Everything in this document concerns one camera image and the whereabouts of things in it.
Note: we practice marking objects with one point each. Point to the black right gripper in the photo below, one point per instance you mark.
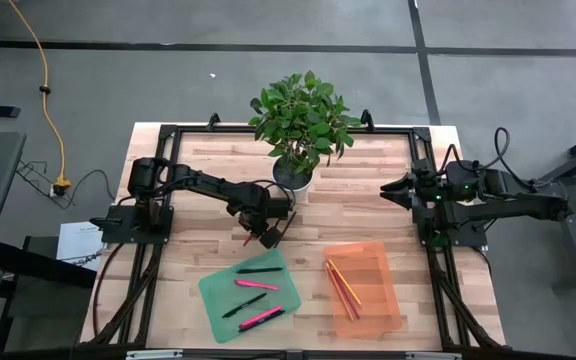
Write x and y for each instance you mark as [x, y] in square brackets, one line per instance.
[425, 192]

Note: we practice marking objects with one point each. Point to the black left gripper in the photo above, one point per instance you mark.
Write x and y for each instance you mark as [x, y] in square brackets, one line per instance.
[263, 222]

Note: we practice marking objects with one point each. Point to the black pen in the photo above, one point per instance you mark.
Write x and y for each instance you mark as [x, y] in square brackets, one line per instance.
[244, 305]
[259, 270]
[260, 322]

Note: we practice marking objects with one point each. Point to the yellow pencil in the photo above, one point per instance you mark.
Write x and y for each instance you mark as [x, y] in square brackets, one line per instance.
[345, 282]

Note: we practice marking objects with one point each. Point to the orange pencil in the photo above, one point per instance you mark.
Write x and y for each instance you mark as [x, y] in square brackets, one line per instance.
[339, 292]

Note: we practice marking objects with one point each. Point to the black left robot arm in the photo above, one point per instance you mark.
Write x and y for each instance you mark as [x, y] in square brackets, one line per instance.
[203, 184]

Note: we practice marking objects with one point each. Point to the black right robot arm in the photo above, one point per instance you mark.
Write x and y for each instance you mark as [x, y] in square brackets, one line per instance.
[518, 205]

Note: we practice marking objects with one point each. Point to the white ceramic plant pot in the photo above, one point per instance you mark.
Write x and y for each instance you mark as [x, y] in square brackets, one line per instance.
[293, 187]

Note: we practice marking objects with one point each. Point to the green translucent plastic bin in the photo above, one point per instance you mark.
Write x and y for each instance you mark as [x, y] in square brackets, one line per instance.
[283, 290]

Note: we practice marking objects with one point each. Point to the orange translucent plastic bin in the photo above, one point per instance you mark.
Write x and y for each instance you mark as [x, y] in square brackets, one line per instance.
[378, 290]

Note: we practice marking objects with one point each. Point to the green leafy plant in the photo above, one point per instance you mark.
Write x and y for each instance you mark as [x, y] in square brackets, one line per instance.
[303, 115]

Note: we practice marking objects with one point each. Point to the white paper sheet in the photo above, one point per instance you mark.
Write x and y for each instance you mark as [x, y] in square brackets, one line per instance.
[78, 240]

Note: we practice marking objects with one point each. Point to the white power strip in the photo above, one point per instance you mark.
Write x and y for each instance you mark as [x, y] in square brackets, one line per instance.
[58, 194]

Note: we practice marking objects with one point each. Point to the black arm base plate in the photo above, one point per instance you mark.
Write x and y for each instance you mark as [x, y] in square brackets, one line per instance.
[468, 237]
[118, 232]

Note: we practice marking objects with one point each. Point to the black frame clamp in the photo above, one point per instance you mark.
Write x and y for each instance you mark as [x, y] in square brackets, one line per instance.
[213, 121]
[367, 120]

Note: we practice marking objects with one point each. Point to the black aluminium table frame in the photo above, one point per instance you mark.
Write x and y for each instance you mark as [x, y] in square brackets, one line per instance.
[208, 129]

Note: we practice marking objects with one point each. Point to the silver metal bracket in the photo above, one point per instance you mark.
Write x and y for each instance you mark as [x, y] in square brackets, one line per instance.
[433, 356]
[153, 355]

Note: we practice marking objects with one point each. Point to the black desk leg frame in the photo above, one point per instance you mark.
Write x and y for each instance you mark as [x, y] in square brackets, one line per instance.
[33, 262]

